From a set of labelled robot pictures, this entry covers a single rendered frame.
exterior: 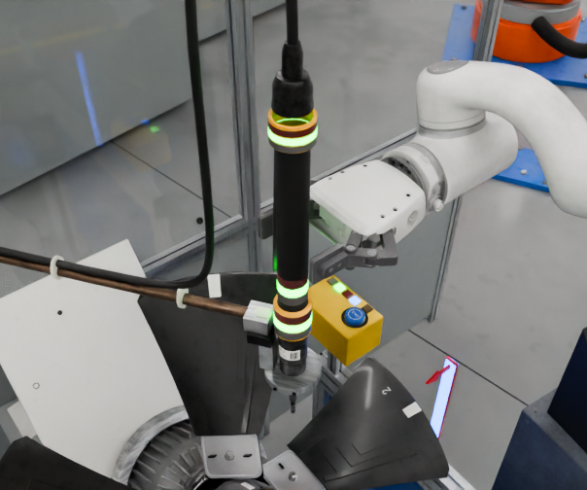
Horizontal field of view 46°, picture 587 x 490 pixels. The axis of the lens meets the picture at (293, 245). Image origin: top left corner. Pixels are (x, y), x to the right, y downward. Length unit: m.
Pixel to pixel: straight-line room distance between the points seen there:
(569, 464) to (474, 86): 0.93
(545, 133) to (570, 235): 2.71
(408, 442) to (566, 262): 2.23
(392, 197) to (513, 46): 3.94
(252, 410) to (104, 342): 0.30
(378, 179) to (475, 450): 1.89
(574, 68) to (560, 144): 4.01
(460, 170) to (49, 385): 0.71
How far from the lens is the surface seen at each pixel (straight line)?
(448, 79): 0.79
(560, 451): 1.52
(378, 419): 1.16
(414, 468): 1.16
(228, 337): 0.99
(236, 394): 1.00
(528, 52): 4.67
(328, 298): 1.46
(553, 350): 2.93
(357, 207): 0.73
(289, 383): 0.84
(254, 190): 1.71
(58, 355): 1.17
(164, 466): 1.13
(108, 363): 1.18
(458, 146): 0.80
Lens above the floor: 2.14
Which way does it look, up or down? 43 degrees down
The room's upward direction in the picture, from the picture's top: straight up
